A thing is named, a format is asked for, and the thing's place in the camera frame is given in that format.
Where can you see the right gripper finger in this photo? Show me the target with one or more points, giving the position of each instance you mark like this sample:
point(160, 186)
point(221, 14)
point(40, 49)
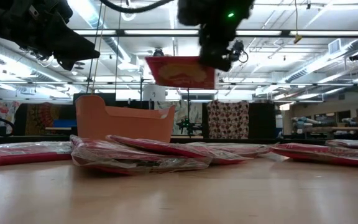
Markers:
point(223, 64)

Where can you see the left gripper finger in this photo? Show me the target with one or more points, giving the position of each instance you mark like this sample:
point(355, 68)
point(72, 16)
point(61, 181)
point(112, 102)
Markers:
point(73, 46)

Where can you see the red popcorn bag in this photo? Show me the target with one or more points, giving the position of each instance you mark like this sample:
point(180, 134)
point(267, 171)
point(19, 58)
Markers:
point(166, 148)
point(322, 155)
point(353, 144)
point(120, 158)
point(26, 157)
point(179, 73)
point(244, 149)

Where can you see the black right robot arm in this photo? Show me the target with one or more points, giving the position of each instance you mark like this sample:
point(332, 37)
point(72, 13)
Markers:
point(204, 12)

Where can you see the white cloth with red dots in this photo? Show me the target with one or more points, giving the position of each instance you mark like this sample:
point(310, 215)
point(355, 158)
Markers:
point(228, 119)

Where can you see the pale green patterned cloth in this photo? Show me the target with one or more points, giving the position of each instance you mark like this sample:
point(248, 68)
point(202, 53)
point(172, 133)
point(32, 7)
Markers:
point(182, 109)

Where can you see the black cabinet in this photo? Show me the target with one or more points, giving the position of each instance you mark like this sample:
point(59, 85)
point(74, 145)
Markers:
point(261, 121)

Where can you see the white cylinder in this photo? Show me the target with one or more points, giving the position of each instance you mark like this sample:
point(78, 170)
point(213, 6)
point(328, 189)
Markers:
point(154, 92)

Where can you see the orange patterned cloth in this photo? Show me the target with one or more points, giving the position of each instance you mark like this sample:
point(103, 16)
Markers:
point(42, 118)

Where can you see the orange plastic basket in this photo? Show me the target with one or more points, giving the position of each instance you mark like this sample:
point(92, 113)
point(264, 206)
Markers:
point(120, 124)

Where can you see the floral pale cloth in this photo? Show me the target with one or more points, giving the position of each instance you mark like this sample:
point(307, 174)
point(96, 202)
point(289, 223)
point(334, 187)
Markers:
point(3, 115)

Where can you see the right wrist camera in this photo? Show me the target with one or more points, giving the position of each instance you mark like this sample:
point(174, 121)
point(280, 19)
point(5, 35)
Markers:
point(237, 48)

